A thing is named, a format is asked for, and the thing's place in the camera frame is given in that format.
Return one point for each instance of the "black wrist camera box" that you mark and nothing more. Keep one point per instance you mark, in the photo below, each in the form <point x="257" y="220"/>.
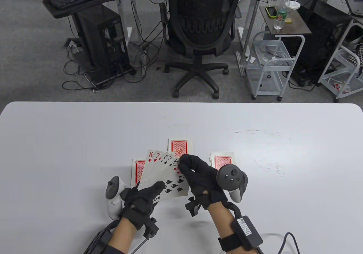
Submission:
<point x="97" y="242"/>
<point x="246" y="232"/>

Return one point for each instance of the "clear bottle green label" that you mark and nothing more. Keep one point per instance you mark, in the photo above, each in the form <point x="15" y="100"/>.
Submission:
<point x="280" y="16"/>

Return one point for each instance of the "brown top side table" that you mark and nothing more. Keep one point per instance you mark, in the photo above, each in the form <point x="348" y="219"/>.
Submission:
<point x="297" y="24"/>

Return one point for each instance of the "aluminium frame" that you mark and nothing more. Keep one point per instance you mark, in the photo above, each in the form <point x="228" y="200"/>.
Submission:
<point x="241" y="64"/>

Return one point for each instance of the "white VR controller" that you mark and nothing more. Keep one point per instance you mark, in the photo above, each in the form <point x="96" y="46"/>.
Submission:
<point x="113" y="205"/>
<point x="231" y="177"/>

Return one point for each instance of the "white paper slip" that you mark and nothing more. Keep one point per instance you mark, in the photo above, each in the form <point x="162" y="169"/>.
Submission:
<point x="251" y="59"/>

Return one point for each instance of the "person's left forearm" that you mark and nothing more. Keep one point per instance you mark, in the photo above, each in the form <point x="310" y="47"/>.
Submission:
<point x="123" y="234"/>

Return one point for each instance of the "grey floor power socket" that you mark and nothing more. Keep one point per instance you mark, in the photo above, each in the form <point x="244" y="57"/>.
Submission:
<point x="72" y="42"/>

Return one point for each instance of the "green case phone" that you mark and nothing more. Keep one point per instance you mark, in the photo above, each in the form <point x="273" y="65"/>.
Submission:
<point x="271" y="12"/>

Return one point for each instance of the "white red-print packet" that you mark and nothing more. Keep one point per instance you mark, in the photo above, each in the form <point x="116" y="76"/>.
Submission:
<point x="339" y="87"/>

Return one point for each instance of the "white desk leg frame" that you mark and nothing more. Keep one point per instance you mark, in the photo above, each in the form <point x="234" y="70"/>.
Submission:
<point x="121" y="13"/>

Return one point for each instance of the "clear plastic cup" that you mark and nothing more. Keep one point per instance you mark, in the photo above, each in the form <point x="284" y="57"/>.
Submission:
<point x="293" y="5"/>

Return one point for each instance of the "person's left hand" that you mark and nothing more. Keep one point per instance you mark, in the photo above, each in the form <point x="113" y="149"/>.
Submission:
<point x="139" y="205"/>

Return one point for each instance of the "black white checkered cloth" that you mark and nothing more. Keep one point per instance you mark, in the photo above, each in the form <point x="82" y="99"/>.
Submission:
<point x="358" y="57"/>

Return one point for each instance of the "pile of dealt playing cards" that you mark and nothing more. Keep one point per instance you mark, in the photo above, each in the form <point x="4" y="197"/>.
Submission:
<point x="180" y="146"/>
<point x="158" y="171"/>
<point x="222" y="160"/>
<point x="137" y="171"/>

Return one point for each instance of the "black computer tower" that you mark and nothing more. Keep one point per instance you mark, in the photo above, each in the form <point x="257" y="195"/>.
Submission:
<point x="99" y="38"/>

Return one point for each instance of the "black mesh office chair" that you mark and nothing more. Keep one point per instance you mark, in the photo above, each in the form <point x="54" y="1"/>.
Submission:
<point x="198" y="42"/>

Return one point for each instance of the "person's right hand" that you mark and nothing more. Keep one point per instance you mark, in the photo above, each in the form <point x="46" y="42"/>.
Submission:
<point x="204" y="186"/>

